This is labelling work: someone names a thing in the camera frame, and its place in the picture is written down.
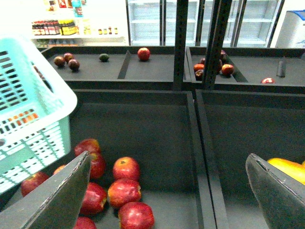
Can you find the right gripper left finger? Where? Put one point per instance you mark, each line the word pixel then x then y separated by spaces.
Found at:
pixel 56 203

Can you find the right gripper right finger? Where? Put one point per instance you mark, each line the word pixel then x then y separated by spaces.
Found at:
pixel 281 198

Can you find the yellow mango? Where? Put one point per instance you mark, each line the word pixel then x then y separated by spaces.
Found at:
pixel 292 169

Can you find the light blue plastic basket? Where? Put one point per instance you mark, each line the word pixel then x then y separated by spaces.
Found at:
pixel 35 104

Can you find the dark avocado far tray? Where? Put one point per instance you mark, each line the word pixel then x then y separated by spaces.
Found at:
pixel 104 57

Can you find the red apple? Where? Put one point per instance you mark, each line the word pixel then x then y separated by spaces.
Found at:
pixel 33 182
pixel 94 200
pixel 123 191
pixel 98 166
pixel 136 215
pixel 90 145
pixel 84 223
pixel 126 167

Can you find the dark wooden display stand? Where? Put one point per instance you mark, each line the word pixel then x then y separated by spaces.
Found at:
pixel 192 144

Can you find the white chest freezer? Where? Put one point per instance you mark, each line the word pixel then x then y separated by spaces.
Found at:
pixel 292 33

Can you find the red apple far tray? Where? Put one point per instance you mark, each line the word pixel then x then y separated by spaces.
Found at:
pixel 143 54

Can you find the glass door fridge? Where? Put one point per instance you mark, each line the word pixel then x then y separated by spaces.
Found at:
pixel 251 23

